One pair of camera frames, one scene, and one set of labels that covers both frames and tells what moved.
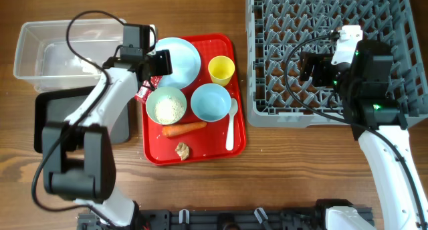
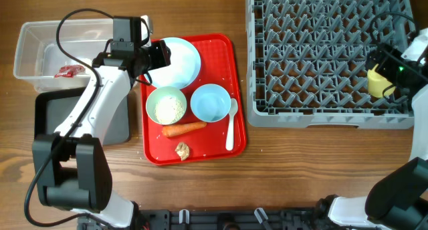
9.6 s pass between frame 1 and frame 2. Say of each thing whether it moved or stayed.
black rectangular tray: stayed
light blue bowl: stayed
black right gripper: moved
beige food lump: stayed
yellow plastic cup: moved
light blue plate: stayed
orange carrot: stayed
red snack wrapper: moved
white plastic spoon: stayed
